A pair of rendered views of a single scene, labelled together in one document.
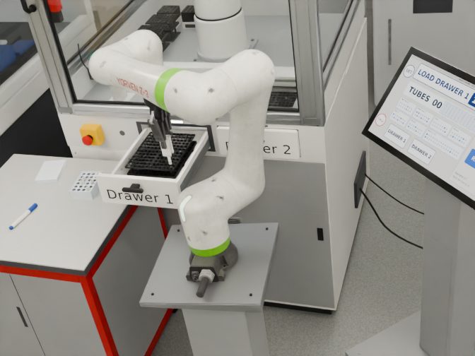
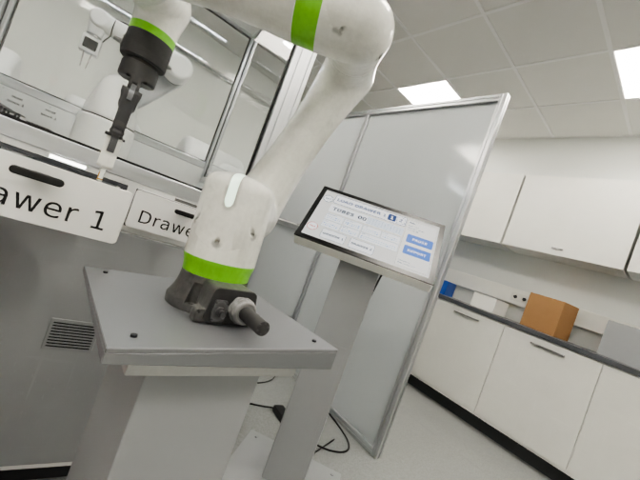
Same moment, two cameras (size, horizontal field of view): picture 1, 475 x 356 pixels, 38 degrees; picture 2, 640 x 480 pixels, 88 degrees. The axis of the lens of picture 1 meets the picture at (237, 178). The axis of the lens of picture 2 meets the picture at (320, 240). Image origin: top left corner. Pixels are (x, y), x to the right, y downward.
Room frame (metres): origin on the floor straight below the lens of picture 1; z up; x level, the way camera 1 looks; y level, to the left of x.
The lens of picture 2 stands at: (1.10, 0.53, 0.96)
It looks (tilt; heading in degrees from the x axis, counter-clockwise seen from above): 0 degrees down; 304
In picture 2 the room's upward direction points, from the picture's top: 20 degrees clockwise
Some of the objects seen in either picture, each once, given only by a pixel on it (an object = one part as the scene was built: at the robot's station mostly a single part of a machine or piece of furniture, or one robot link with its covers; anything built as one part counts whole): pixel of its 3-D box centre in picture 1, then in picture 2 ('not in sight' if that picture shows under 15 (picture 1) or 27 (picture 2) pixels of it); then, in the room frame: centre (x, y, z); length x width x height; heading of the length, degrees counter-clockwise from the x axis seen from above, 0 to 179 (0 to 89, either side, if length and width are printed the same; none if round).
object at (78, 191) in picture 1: (87, 185); not in sight; (2.08, 0.54, 0.78); 0.12 x 0.08 x 0.04; 163
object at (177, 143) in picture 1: (162, 157); not in sight; (2.04, 0.25, 0.87); 0.22 x 0.18 x 0.06; 158
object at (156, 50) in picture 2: not in sight; (144, 52); (1.92, 0.22, 1.22); 0.12 x 0.09 x 0.06; 68
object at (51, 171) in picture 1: (51, 171); not in sight; (2.23, 0.69, 0.77); 0.13 x 0.09 x 0.02; 171
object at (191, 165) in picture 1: (163, 157); not in sight; (2.05, 0.24, 0.86); 0.40 x 0.26 x 0.06; 158
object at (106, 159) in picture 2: (165, 147); (110, 152); (1.91, 0.21, 0.99); 0.03 x 0.01 x 0.07; 68
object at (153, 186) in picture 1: (139, 191); (35, 192); (1.86, 0.32, 0.87); 0.29 x 0.02 x 0.11; 68
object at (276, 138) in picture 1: (257, 142); (181, 223); (2.03, -0.09, 0.87); 0.29 x 0.02 x 0.11; 68
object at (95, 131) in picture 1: (91, 135); not in sight; (2.26, 0.51, 0.88); 0.07 x 0.05 x 0.07; 68
